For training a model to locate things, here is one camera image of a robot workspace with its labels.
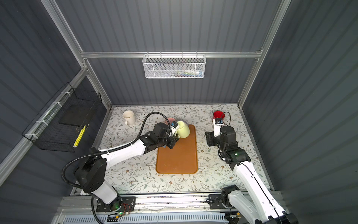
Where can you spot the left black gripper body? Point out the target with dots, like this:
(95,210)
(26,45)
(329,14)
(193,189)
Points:
(169,142)

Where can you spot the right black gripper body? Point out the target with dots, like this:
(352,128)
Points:
(213,140)

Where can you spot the light green mug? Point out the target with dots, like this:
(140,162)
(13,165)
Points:
(183,130)

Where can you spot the red mug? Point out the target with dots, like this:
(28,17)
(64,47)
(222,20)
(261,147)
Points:
(218,114)

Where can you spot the white mug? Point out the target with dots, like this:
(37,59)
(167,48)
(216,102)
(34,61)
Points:
(129,117)

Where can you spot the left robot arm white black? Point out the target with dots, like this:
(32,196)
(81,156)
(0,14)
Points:
(91,170)

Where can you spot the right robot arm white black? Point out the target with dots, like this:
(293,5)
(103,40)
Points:
(262,207)

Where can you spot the pink ghost pattern mug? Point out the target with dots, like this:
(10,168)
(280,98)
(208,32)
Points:
(169,121)

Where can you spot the orange plastic tray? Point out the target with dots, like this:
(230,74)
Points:
(182,159)

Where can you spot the pens in white basket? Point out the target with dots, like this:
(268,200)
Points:
(186,74)

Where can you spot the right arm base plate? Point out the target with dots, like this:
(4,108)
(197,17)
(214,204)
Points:
(223,200)

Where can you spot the white wire basket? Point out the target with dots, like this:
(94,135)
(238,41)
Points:
(157,67)

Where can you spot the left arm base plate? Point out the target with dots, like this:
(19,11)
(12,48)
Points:
(125,204)

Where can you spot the black wire basket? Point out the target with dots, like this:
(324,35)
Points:
(59,125)

